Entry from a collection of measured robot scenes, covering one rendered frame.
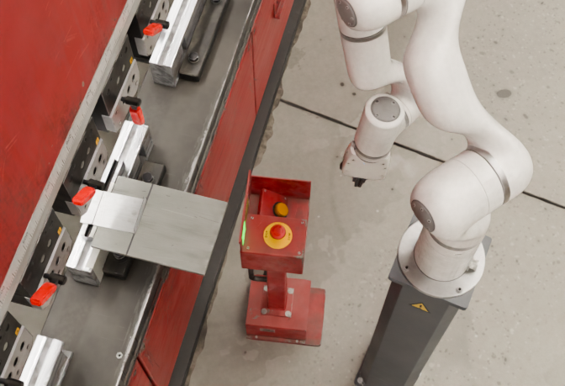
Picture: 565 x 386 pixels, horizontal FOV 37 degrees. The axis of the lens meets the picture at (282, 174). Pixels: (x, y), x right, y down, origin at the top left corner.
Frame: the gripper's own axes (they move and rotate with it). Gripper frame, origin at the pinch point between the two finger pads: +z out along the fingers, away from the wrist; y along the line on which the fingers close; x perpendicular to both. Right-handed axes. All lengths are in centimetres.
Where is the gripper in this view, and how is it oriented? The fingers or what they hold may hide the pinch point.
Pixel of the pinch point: (359, 177)
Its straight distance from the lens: 198.9
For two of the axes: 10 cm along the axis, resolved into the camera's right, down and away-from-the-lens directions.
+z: -0.9, 4.5, 8.9
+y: 9.9, 1.4, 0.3
